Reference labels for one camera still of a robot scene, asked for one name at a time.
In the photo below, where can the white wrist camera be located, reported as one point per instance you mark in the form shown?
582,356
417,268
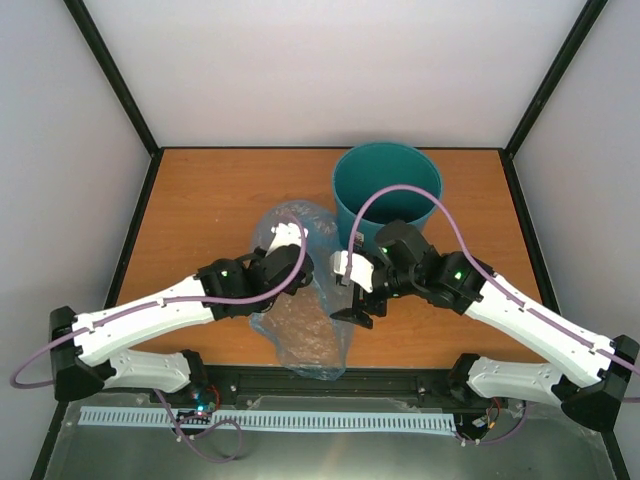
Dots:
355,268
286,234

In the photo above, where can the light blue slotted cable duct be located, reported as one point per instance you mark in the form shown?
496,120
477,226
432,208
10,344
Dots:
271,421

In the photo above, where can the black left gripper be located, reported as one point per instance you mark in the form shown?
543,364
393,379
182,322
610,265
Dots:
258,253

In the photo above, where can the black frame post right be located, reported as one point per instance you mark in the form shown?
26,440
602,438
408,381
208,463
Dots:
578,33

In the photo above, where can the teal plastic trash bin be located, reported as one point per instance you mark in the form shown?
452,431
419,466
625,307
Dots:
364,170

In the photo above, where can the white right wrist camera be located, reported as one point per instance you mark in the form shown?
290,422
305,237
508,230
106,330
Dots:
355,268

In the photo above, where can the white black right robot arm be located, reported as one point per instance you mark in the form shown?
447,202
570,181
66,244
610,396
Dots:
584,374

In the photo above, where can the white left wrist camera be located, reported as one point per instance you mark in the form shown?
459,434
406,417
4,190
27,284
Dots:
286,234

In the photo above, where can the blue plastic trash bag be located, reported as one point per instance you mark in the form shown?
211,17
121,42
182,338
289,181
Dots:
307,341

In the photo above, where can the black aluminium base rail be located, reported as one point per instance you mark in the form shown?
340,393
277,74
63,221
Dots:
235,382

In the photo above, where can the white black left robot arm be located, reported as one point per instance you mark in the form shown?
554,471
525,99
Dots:
94,351

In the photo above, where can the black frame post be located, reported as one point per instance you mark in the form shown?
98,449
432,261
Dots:
578,33
105,60

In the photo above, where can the black frame post left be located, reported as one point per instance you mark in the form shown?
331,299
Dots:
105,60

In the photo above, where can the grey metal base plate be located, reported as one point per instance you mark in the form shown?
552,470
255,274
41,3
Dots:
545,447

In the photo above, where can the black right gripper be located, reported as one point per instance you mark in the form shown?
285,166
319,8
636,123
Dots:
354,315

